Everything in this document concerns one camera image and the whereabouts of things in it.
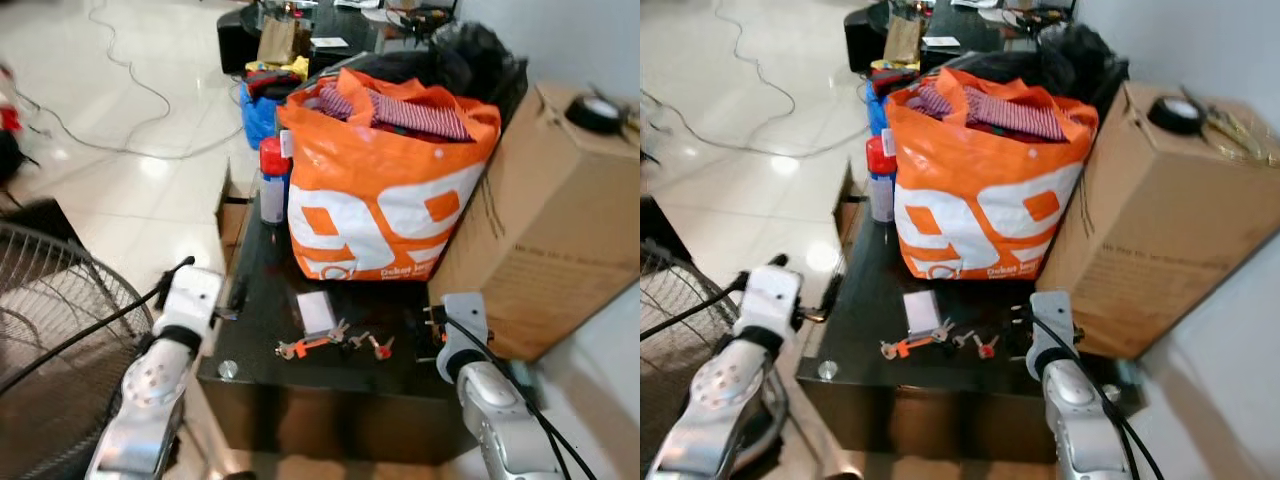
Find keys with orange tag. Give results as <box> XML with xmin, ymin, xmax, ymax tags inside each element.
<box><xmin>879</xmin><ymin>322</ymin><xmax>952</xmax><ymax>361</ymax></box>
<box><xmin>276</xmin><ymin>320</ymin><xmax>352</xmax><ymax>360</ymax></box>

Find small open cardboard box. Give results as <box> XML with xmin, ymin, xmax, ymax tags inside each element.
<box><xmin>832</xmin><ymin>163</ymin><xmax>869</xmax><ymax>263</ymax></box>
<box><xmin>214</xmin><ymin>163</ymin><xmax>253</xmax><ymax>273</ymax></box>

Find small white card box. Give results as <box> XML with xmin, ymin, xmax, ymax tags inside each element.
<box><xmin>902</xmin><ymin>289</ymin><xmax>944</xmax><ymax>335</ymax></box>
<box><xmin>296</xmin><ymin>289</ymin><xmax>339</xmax><ymax>336</ymax></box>

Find black glass table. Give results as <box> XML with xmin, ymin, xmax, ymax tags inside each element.
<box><xmin>796</xmin><ymin>205</ymin><xmax>1141</xmax><ymax>465</ymax></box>
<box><xmin>196</xmin><ymin>205</ymin><xmax>521</xmax><ymax>467</ymax></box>

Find spray can with red cap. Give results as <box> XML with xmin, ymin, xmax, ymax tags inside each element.
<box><xmin>258</xmin><ymin>134</ymin><xmax>292</xmax><ymax>226</ymax></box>
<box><xmin>866</xmin><ymin>134</ymin><xmax>898</xmax><ymax>224</ymax></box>

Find orange and white shopping bag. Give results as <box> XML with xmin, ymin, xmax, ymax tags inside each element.
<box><xmin>885</xmin><ymin>66</ymin><xmax>1100</xmax><ymax>282</ymax></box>
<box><xmin>277</xmin><ymin>67</ymin><xmax>502</xmax><ymax>284</ymax></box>

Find large brown cardboard box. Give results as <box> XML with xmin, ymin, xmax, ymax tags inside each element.
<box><xmin>428</xmin><ymin>82</ymin><xmax>641</xmax><ymax>363</ymax></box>
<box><xmin>1034</xmin><ymin>82</ymin><xmax>1280</xmax><ymax>360</ymax></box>

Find blue plastic bag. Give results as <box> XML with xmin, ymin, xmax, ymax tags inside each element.
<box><xmin>239</xmin><ymin>80</ymin><xmax>289</xmax><ymax>152</ymax></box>
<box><xmin>865</xmin><ymin>80</ymin><xmax>893</xmax><ymax>139</ymax></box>

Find red striped cloth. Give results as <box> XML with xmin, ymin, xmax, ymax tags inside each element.
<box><xmin>318</xmin><ymin>84</ymin><xmax>473</xmax><ymax>143</ymax></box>
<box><xmin>915</xmin><ymin>83</ymin><xmax>1069</xmax><ymax>143</ymax></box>

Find black box on floor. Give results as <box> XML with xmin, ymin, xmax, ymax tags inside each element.
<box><xmin>216</xmin><ymin>6</ymin><xmax>263</xmax><ymax>75</ymax></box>
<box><xmin>843</xmin><ymin>4</ymin><xmax>889</xmax><ymax>73</ymax></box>

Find brown paper bag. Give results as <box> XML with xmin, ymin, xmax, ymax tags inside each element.
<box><xmin>256</xmin><ymin>14</ymin><xmax>302</xmax><ymax>67</ymax></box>
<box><xmin>883</xmin><ymin>14</ymin><xmax>924</xmax><ymax>66</ymax></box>

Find black tape roll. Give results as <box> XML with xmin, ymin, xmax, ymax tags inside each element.
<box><xmin>564</xmin><ymin>94</ymin><xmax>628</xmax><ymax>137</ymax></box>
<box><xmin>1146</xmin><ymin>94</ymin><xmax>1207</xmax><ymax>137</ymax></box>

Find black plastic bag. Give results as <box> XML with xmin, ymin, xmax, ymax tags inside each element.
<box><xmin>950</xmin><ymin>22</ymin><xmax>1132</xmax><ymax>126</ymax></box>
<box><xmin>345</xmin><ymin>21</ymin><xmax>530</xmax><ymax>129</ymax></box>

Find red and black object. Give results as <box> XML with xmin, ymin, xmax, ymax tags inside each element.
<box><xmin>0</xmin><ymin>63</ymin><xmax>33</xmax><ymax>183</ymax></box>

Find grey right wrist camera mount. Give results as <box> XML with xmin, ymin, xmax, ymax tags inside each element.
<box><xmin>1027</xmin><ymin>290</ymin><xmax>1078</xmax><ymax>359</ymax></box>
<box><xmin>440</xmin><ymin>292</ymin><xmax>492</xmax><ymax>359</ymax></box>

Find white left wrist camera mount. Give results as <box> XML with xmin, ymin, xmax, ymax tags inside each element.
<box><xmin>735</xmin><ymin>265</ymin><xmax>805</xmax><ymax>337</ymax></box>
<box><xmin>153</xmin><ymin>266</ymin><xmax>224</xmax><ymax>337</ymax></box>

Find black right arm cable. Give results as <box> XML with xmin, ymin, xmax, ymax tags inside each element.
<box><xmin>444</xmin><ymin>316</ymin><xmax>598</xmax><ymax>480</ymax></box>
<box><xmin>1030</xmin><ymin>314</ymin><xmax>1166</xmax><ymax>480</ymax></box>

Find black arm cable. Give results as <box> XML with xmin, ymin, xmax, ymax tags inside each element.
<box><xmin>1030</xmin><ymin>314</ymin><xmax>1166</xmax><ymax>480</ymax></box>
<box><xmin>444</xmin><ymin>316</ymin><xmax>598</xmax><ymax>480</ymax></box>
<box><xmin>640</xmin><ymin>254</ymin><xmax>791</xmax><ymax>343</ymax></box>
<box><xmin>0</xmin><ymin>256</ymin><xmax>197</xmax><ymax>397</ymax></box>

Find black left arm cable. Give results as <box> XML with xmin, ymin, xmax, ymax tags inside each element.
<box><xmin>0</xmin><ymin>256</ymin><xmax>197</xmax><ymax>397</ymax></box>
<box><xmin>640</xmin><ymin>254</ymin><xmax>791</xmax><ymax>343</ymax></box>

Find black wire fan grille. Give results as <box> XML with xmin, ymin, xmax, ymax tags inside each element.
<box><xmin>0</xmin><ymin>221</ymin><xmax>157</xmax><ymax>480</ymax></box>
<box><xmin>640</xmin><ymin>240</ymin><xmax>746</xmax><ymax>479</ymax></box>

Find grey floor cable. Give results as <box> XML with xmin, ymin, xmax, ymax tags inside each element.
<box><xmin>12</xmin><ymin>0</ymin><xmax>246</xmax><ymax>161</ymax></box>
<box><xmin>642</xmin><ymin>0</ymin><xmax>869</xmax><ymax>161</ymax></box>

